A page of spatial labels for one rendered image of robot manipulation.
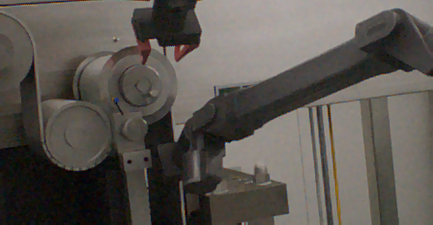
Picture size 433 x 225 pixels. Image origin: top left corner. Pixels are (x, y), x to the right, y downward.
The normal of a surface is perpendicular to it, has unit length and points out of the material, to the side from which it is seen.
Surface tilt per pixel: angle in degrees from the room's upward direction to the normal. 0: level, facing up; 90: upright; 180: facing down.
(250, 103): 68
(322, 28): 90
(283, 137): 90
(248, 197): 90
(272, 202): 90
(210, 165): 72
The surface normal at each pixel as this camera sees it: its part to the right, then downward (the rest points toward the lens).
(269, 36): 0.39, 0.02
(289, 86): -0.73, -0.23
